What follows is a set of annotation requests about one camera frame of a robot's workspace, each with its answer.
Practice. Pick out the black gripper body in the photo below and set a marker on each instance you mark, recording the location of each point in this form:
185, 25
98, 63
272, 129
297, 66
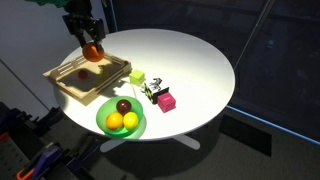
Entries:
83, 26

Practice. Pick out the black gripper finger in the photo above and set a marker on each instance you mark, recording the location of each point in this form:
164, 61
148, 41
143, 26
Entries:
99, 41
82, 40

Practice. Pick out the orange fruit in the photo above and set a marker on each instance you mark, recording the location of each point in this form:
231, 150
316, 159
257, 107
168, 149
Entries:
92, 52

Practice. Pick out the light wooden tray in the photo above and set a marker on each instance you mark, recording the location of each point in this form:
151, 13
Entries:
83, 91

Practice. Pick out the green translucent bowl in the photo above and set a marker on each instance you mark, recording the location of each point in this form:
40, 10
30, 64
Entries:
106, 106

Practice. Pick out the small red tomato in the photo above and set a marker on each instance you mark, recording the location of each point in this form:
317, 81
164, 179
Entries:
83, 74

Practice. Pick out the lime green cube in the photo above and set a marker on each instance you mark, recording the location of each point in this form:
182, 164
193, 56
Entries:
137, 77

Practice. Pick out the dark red plum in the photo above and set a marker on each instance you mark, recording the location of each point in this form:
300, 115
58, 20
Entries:
123, 107

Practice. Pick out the black and white checkered cube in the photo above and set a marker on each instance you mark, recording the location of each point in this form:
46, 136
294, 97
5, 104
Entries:
154, 90

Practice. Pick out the yellow-orange round fruit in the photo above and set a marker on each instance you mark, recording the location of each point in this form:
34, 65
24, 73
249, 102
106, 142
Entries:
114, 121

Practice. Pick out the yellow lemon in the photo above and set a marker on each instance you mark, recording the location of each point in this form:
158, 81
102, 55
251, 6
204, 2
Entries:
131, 120

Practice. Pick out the pink cube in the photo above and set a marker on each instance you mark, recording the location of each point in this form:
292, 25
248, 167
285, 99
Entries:
166, 102

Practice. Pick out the black perforated breadboard table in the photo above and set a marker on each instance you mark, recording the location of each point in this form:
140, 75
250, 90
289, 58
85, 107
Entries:
13, 160

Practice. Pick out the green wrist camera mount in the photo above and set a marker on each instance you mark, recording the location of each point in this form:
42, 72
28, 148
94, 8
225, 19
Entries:
50, 2

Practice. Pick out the white table pedestal base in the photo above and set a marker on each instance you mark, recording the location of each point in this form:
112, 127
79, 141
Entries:
190, 141

